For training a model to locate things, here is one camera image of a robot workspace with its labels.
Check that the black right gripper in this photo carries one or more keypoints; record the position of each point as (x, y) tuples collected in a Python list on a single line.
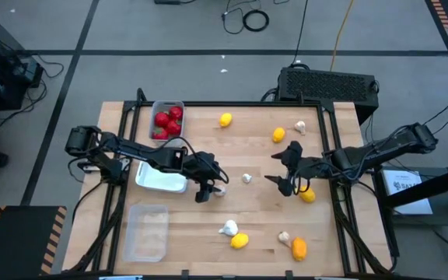
[(311, 167)]

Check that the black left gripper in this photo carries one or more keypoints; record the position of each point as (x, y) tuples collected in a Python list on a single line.
[(204, 165)]

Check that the yellow lemon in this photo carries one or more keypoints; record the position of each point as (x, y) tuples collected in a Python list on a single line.
[(226, 120), (278, 135), (239, 240), (309, 195)]

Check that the large white garlic bulb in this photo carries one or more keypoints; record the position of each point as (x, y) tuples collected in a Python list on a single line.
[(229, 228)]

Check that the red strawberry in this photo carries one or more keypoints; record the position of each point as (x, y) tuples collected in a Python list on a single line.
[(160, 134), (162, 119), (173, 127), (176, 113)]

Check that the orange lemon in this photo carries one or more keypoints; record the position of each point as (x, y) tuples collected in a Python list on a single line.
[(299, 249)]

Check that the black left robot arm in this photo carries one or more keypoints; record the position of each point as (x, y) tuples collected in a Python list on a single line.
[(146, 153)]

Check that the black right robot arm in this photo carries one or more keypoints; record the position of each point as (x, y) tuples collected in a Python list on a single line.
[(379, 151)]

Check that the white plastic basket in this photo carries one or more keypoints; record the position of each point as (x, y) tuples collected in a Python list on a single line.
[(158, 180)]

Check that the clear plastic container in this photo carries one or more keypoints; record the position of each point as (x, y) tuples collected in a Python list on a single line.
[(146, 233)]

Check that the black computer case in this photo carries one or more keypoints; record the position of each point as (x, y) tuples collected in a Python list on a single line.
[(325, 85)]

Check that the small grey plastic basket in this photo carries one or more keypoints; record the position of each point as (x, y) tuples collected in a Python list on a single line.
[(168, 104)]

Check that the white printed paper sheet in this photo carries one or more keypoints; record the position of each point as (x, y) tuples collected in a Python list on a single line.
[(410, 202)]

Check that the black diagonal beam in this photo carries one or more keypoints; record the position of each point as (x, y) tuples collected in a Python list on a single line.
[(434, 186)]

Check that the black power strip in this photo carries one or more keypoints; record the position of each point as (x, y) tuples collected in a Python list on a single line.
[(167, 1)]

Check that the large black hazard-striped mat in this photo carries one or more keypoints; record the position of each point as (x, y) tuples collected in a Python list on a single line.
[(18, 241)]

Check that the black metal table frame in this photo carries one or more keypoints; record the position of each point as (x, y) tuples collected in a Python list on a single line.
[(247, 103)]

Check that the black curved frame bracket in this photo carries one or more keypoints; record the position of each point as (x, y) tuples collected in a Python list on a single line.
[(141, 95)]

